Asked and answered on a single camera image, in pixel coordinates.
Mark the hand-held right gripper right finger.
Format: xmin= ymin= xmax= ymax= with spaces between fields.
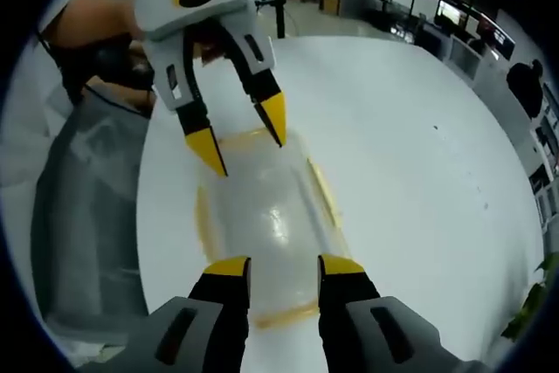
xmin=317 ymin=253 xmax=488 ymax=373

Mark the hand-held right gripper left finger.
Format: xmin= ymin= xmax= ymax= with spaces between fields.
xmin=147 ymin=255 xmax=252 ymax=373

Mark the clear plastic buckle container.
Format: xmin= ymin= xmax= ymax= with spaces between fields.
xmin=194 ymin=127 xmax=355 ymax=331

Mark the dark cloth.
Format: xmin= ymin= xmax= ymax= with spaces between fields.
xmin=58 ymin=35 xmax=157 ymax=107

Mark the grey office chair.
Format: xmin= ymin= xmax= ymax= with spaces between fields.
xmin=34 ymin=97 xmax=153 ymax=340

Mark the green potted plant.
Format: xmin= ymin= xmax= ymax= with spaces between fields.
xmin=500 ymin=253 xmax=559 ymax=342

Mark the person's white shirt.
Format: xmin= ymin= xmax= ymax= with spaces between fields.
xmin=0 ymin=0 xmax=88 ymax=182

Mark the wall monitor screen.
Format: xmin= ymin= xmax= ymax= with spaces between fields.
xmin=477 ymin=18 xmax=517 ymax=60

